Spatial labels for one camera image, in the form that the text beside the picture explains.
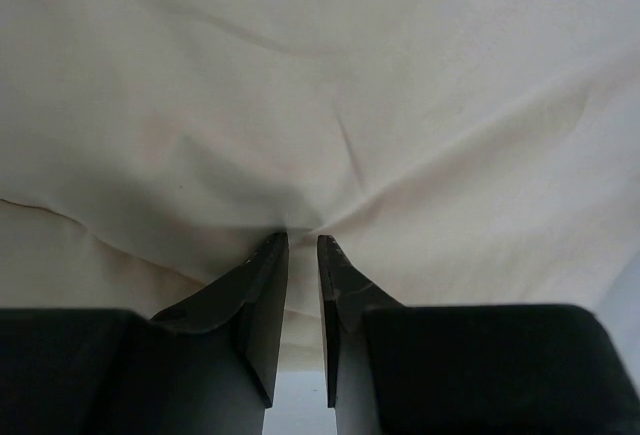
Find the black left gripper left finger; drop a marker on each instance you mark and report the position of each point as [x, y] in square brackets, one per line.
[206, 365]

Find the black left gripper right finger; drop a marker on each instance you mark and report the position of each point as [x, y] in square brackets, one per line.
[484, 369]

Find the beige trousers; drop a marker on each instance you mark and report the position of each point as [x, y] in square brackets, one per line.
[460, 151]

